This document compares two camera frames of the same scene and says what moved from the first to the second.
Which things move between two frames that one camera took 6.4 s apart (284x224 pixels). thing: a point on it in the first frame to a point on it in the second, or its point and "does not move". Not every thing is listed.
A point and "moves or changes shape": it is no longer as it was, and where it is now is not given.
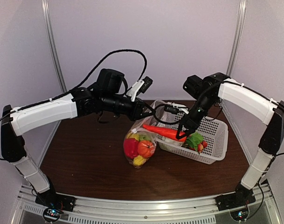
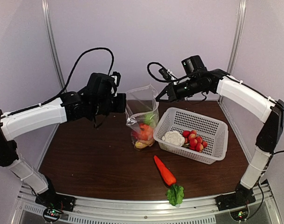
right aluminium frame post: x=241 y=12 does not move
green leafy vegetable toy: x=194 y=139 to x=175 y=194
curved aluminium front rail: x=195 y=210 does not move
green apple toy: x=144 y=137 to x=149 y=118
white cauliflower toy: x=170 y=144 to x=175 y=137
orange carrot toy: x=166 y=132 to x=167 y=173
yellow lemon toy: x=139 y=160 to x=143 y=143
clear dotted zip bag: x=140 y=142 moves or changes shape
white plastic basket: x=215 y=132 does not move
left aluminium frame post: x=46 y=6 does not move
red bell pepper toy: x=130 y=147 to x=136 y=135
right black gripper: x=191 y=123 to x=162 y=94
